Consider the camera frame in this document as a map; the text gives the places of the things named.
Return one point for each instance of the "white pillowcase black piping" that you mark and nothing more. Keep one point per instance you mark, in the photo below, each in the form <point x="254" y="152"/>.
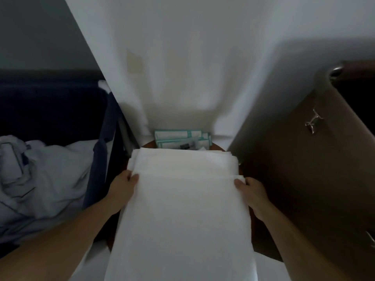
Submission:
<point x="44" y="184"/>

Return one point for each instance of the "white towel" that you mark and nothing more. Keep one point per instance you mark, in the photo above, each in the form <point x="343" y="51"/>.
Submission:
<point x="181" y="160"/>
<point x="181" y="225"/>

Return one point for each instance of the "teal white boxes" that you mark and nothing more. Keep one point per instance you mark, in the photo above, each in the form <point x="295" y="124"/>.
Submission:
<point x="175" y="135"/>

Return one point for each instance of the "clear packet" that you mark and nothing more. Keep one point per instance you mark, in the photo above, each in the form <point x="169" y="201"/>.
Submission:
<point x="190" y="144"/>

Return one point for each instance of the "navy laundry hamper white frame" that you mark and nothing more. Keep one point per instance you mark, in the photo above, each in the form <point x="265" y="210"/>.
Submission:
<point x="99" y="160"/>

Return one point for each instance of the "person's right forearm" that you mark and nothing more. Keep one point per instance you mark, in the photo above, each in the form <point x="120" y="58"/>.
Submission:
<point x="301" y="251"/>

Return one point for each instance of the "grey door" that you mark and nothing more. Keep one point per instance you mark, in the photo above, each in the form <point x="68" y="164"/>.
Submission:
<point x="38" y="32"/>

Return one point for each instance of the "person's right hand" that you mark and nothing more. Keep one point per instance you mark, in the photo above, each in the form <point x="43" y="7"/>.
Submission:
<point x="255" y="196"/>

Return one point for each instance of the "person's left hand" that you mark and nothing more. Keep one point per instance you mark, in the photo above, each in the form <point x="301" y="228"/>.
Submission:
<point x="123" y="190"/>

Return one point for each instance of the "round wooden side table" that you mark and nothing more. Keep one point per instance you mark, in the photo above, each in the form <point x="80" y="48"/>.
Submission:
<point x="252" y="228"/>

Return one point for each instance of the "brown housekeeping cart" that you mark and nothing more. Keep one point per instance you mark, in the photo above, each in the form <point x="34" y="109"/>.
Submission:
<point x="307" y="172"/>

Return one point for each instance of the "person's left forearm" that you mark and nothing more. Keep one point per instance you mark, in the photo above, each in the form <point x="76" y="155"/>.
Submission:
<point x="49" y="248"/>

